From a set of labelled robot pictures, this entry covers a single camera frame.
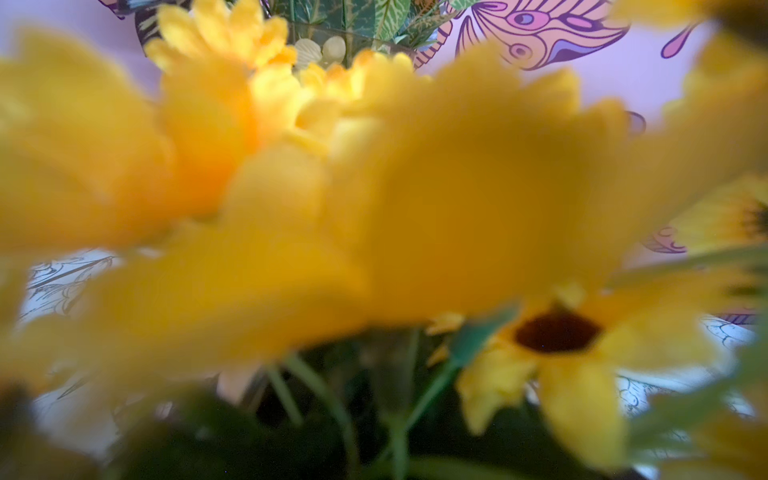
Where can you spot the green plant in glass vase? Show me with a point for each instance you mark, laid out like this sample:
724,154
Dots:
354,27

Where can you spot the sunflower pot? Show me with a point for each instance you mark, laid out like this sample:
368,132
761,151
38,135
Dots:
278,268

